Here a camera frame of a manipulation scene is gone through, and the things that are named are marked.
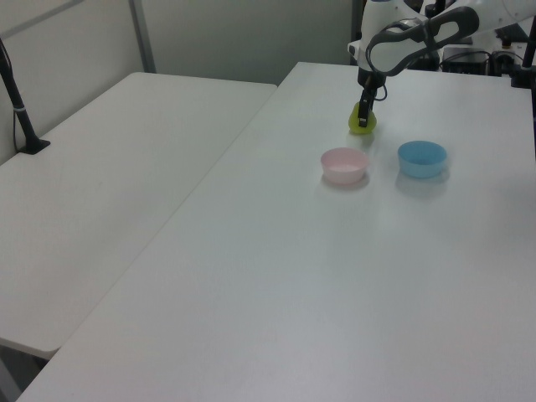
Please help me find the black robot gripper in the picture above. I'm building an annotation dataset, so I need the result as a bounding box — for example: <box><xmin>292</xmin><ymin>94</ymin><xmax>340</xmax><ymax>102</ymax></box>
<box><xmin>347</xmin><ymin>40</ymin><xmax>388</xmax><ymax>129</ymax></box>

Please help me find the green pear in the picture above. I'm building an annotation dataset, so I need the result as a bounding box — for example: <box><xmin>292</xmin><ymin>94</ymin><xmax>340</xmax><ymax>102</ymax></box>
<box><xmin>347</xmin><ymin>101</ymin><xmax>380</xmax><ymax>136</ymax></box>

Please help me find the pink plastic bowl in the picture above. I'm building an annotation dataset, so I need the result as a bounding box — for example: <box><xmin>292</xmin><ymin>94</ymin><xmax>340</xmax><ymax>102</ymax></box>
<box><xmin>320</xmin><ymin>147</ymin><xmax>370</xmax><ymax>185</ymax></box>

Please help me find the blue plastic bowl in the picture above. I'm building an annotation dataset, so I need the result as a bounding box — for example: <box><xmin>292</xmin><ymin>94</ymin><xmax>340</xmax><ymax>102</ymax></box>
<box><xmin>396</xmin><ymin>140</ymin><xmax>449</xmax><ymax>180</ymax></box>

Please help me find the black equipment box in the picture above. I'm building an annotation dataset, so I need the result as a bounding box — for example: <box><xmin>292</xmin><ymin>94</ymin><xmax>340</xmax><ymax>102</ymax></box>
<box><xmin>440</xmin><ymin>44</ymin><xmax>492</xmax><ymax>75</ymax></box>

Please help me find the white side table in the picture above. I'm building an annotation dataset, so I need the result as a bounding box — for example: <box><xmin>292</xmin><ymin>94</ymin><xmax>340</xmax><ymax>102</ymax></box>
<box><xmin>0</xmin><ymin>71</ymin><xmax>280</xmax><ymax>359</ymax></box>

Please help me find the black clamped camera stand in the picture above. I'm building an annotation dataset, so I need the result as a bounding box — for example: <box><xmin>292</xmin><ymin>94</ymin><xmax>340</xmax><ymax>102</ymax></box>
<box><xmin>509</xmin><ymin>23</ymin><xmax>536</xmax><ymax>90</ymax></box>

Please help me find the grey metal partition post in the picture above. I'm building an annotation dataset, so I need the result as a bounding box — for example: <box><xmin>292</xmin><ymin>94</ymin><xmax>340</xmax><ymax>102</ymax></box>
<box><xmin>127</xmin><ymin>0</ymin><xmax>157</xmax><ymax>75</ymax></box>

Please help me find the black camera stand with cable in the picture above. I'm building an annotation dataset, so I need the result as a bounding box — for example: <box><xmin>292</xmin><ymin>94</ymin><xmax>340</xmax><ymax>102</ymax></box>
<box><xmin>0</xmin><ymin>36</ymin><xmax>52</xmax><ymax>156</ymax></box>

